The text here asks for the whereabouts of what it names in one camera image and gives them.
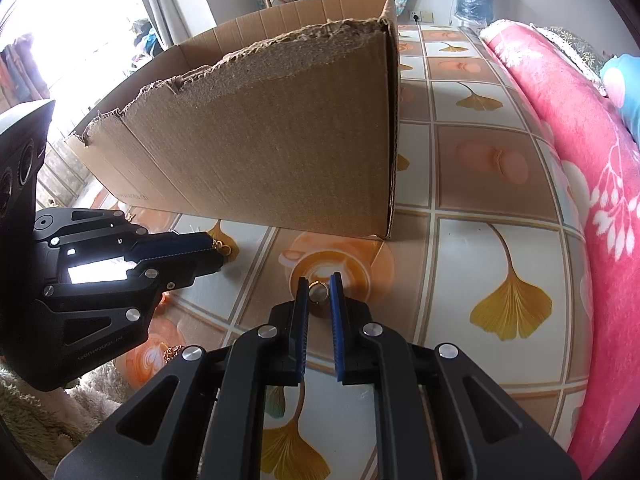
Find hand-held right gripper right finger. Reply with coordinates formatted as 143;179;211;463
329;272;583;480

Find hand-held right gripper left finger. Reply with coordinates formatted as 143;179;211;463
52;276;311;480

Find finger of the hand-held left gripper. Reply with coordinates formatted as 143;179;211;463
44;250;224;331
32;207;213;263

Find brown cardboard box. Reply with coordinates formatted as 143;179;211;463
65;0;401;241

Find hanging dark clothes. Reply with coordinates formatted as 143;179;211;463
0;35;51;111

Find white fluffy rug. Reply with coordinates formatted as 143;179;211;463
0;355;133;480

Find pile of clothes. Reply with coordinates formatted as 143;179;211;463
127;17;166;58

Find grey curtain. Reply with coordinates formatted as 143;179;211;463
127;0;211;48

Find pink floral blanket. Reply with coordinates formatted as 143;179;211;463
480;19;640;478

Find grey lace blanket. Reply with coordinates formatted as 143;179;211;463
532;24;608;96

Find blue pillow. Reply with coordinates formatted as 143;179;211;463
600;54;640;143

